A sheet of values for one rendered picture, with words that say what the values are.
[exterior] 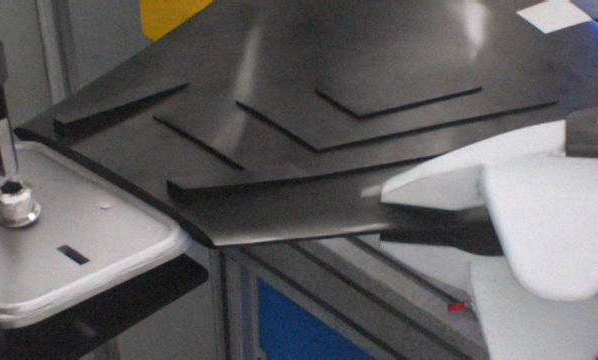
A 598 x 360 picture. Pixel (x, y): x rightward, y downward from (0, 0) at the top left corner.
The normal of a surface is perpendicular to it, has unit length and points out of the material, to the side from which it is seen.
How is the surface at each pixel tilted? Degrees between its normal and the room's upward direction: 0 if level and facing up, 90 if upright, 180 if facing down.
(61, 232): 8
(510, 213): 6
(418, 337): 90
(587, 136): 6
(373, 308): 90
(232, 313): 90
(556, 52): 14
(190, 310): 90
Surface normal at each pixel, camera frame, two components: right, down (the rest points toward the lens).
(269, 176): 0.17, -0.85
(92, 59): 0.68, 0.44
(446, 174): -0.18, 0.68
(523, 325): -0.04, -0.67
